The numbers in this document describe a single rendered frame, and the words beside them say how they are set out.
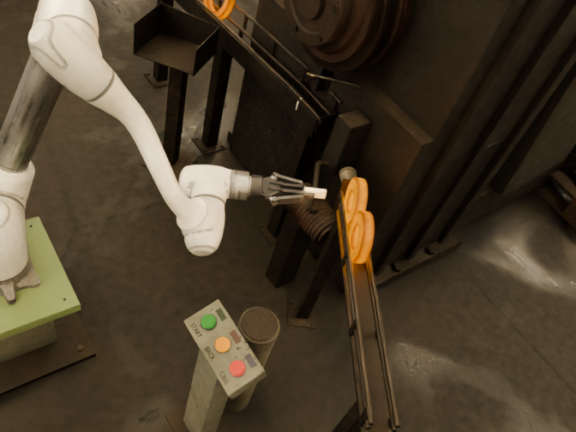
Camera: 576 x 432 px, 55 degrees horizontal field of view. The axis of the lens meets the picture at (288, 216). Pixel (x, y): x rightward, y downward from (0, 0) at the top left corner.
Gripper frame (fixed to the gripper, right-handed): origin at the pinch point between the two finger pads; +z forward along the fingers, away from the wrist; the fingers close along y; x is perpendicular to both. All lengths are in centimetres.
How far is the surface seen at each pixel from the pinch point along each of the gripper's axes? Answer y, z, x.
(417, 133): -18.4, 31.4, 13.1
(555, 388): 20, 116, -82
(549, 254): -55, 138, -84
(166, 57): -72, -56, -7
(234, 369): 56, -20, -9
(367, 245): 22.1, 13.8, 3.8
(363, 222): 16.5, 12.5, 7.2
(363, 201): 5.3, 14.0, 3.8
